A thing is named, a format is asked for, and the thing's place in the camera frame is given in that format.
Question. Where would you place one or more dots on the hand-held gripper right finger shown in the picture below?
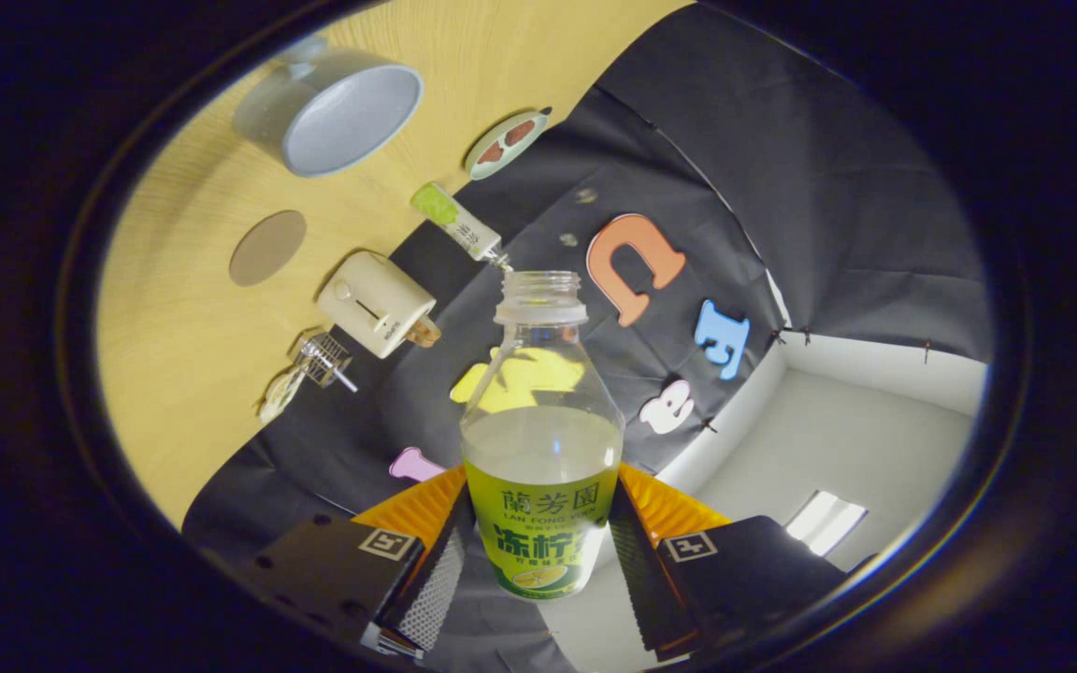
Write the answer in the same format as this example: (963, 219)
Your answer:
(646, 589)

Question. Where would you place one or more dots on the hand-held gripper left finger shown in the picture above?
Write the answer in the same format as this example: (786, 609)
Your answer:
(436, 589)

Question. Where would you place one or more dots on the green label juice bottle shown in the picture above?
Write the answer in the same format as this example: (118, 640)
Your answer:
(543, 533)

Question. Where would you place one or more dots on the brown round coaster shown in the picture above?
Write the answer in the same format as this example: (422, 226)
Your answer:
(267, 248)

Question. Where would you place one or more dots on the white cup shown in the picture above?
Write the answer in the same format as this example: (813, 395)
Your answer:
(351, 121)

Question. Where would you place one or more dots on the slim white green drink bottle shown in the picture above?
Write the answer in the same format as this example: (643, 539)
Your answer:
(454, 222)

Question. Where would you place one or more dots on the ceiling light panel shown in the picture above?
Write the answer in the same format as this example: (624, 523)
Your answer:
(825, 523)

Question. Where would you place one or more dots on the metal spoon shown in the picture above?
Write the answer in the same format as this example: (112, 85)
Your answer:
(347, 381)

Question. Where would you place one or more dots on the toast slice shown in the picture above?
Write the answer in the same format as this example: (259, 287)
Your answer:
(424, 332)

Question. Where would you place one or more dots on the white toaster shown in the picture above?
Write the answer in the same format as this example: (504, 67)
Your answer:
(375, 304)

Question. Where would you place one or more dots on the wooden table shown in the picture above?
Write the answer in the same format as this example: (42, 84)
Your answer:
(183, 374)

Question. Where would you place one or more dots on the pale green plate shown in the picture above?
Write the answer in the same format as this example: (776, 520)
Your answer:
(475, 168)

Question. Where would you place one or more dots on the brown food piece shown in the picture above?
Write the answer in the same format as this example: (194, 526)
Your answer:
(490, 153)
(520, 132)

